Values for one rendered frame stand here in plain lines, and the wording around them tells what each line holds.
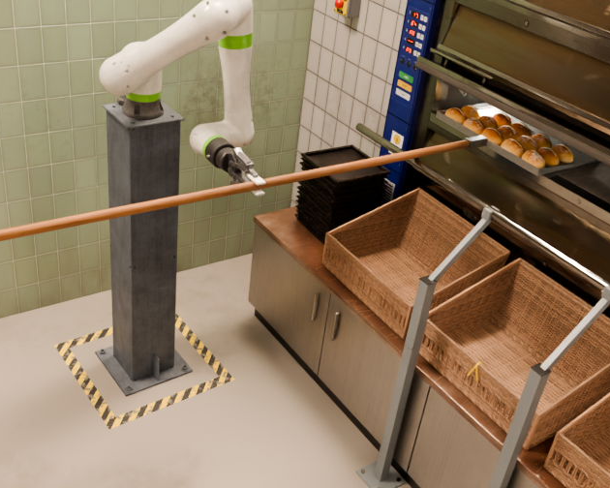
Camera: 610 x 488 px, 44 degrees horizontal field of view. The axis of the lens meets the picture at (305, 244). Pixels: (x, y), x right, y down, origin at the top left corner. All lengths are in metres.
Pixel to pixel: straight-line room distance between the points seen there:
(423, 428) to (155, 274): 1.20
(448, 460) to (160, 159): 1.49
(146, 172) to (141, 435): 1.06
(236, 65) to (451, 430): 1.43
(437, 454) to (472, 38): 1.54
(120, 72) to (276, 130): 1.52
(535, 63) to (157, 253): 1.58
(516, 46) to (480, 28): 0.19
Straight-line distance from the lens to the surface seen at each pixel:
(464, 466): 2.72
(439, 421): 2.73
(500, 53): 2.90
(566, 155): 2.95
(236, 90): 2.58
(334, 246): 3.03
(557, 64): 2.76
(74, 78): 3.33
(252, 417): 3.23
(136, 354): 3.27
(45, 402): 3.33
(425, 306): 2.51
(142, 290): 3.08
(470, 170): 3.08
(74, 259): 3.73
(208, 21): 2.35
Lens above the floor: 2.30
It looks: 32 degrees down
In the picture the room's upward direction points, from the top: 8 degrees clockwise
